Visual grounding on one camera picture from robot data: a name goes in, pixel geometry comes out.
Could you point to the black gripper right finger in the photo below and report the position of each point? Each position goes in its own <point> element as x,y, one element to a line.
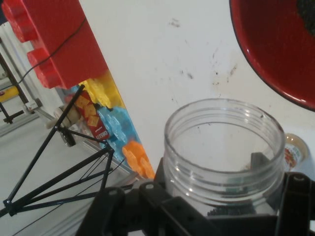
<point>297,209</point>

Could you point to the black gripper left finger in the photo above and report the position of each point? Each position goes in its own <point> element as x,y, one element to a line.
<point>137,216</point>

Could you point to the clear plastic jar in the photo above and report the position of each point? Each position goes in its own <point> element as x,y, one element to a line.
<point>177,157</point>

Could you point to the small spice bottle green cap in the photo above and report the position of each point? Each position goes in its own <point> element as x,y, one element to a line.
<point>294,152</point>

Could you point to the orange toy block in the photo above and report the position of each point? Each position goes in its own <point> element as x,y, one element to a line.
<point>135,152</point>

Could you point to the translucent blue toy block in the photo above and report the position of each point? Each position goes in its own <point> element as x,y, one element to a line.
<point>118,127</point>

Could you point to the red cracker box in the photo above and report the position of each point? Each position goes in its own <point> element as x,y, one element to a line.
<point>93,120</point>

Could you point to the black tripod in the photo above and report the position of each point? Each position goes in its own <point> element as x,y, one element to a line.
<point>33,161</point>

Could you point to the red bowl black rim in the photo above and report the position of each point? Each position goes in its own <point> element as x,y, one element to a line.
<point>270,49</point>

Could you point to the yellow plastic toy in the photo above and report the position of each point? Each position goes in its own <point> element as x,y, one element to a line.
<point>7,94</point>

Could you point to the red toy block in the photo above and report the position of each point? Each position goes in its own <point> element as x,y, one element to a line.
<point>69,44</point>

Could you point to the black seed pile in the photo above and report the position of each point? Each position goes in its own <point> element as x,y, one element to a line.
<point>308,14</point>

